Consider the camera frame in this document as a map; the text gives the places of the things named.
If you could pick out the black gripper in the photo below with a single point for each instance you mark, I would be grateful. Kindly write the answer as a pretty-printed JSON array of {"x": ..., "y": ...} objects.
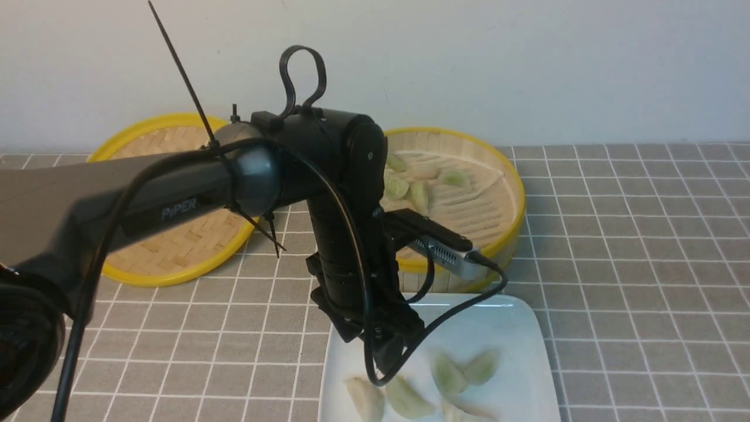
[{"x": 396, "y": 327}]

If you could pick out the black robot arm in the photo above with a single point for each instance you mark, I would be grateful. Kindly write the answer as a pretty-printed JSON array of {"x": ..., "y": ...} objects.
[{"x": 59, "y": 225}]

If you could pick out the pale dumpling on plate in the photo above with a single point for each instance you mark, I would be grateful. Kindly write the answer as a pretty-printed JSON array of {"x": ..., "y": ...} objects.
[
  {"x": 367, "y": 399},
  {"x": 452, "y": 413}
]

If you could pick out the green dumpling on plate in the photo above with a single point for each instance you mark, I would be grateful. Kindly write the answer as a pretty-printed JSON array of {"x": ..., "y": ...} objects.
[
  {"x": 447, "y": 375},
  {"x": 406, "y": 401},
  {"x": 480, "y": 369}
]

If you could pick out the white square plate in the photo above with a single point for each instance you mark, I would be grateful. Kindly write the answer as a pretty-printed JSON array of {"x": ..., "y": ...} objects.
[{"x": 522, "y": 388}]

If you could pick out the green dumpling in steamer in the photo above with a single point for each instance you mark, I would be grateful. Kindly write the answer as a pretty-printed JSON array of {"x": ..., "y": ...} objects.
[
  {"x": 395, "y": 187},
  {"x": 419, "y": 196}
]

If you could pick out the pale pink dumpling in steamer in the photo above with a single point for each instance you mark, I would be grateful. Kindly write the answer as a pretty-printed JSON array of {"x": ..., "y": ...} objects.
[{"x": 423, "y": 171}]

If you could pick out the bamboo steamer basket yellow rim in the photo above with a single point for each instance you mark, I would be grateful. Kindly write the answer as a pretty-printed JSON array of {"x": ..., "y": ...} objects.
[{"x": 453, "y": 143}]

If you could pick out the woven bamboo steamer lid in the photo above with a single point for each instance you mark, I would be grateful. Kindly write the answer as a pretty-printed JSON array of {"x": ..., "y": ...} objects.
[{"x": 185, "y": 252}]

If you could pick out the grey checked tablecloth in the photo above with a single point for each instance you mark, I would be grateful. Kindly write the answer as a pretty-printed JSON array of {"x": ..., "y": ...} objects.
[{"x": 633, "y": 258}]

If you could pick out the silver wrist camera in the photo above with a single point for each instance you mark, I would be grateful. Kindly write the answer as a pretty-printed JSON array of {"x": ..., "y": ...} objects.
[{"x": 437, "y": 243}]

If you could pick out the black cable tie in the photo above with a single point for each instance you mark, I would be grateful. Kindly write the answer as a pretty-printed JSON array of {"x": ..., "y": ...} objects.
[{"x": 193, "y": 88}]

